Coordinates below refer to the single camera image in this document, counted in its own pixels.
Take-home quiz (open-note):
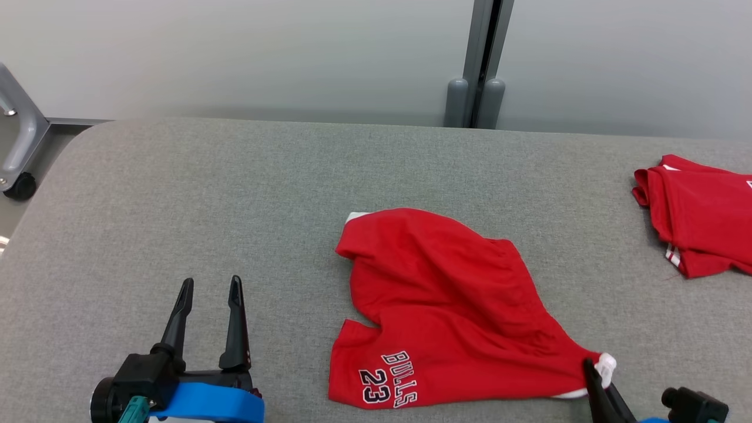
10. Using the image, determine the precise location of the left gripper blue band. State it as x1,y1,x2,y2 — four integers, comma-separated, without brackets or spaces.
150,275,265,423

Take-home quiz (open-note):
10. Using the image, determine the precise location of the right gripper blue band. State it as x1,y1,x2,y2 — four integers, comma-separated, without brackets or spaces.
583,360,672,423

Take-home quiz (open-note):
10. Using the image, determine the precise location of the red basketball shorts white trim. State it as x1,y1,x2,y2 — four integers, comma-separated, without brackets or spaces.
327,207,617,410

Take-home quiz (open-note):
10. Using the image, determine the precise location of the red basketball jersey top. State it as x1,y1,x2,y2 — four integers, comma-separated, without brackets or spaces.
632,154,752,279

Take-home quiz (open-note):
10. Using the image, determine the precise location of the black caster wheel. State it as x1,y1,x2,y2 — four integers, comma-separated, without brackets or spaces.
3,172,38,202

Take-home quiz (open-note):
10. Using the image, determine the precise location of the teal left camera cable plug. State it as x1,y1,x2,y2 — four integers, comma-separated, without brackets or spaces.
117,395,152,423

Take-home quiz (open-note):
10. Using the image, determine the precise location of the grey partition foot bracket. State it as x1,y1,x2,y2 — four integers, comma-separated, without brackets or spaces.
0,62,52,189

